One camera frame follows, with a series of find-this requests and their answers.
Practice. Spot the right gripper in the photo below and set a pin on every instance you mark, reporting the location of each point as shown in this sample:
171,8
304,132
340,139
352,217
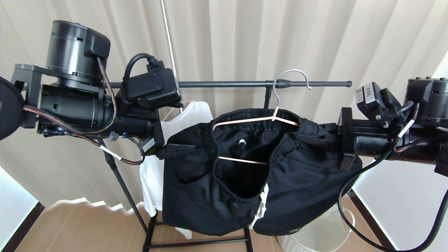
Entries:
367,140

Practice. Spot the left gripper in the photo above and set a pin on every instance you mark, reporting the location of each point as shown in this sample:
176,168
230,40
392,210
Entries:
154,129

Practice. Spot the white printed t-shirt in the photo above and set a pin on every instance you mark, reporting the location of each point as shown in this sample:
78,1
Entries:
189,119

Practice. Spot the pink clothes hanger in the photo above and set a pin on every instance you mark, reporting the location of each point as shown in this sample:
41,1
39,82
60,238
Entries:
245,120
172,111

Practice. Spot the black garment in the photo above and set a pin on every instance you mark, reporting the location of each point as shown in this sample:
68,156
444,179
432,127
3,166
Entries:
308,189

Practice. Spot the black clothes rack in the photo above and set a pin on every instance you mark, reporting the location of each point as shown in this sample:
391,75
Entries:
227,84

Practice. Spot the white laundry basket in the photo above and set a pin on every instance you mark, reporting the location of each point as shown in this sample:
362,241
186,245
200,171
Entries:
315,238

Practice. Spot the beige curtain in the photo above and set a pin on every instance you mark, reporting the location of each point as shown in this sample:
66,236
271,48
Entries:
315,42

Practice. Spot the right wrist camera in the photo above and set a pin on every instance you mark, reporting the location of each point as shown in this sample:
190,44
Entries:
371,101

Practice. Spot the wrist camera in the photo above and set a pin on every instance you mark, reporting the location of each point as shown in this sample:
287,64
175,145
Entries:
150,84
371,101

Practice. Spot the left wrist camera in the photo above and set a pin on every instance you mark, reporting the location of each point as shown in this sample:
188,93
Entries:
150,84

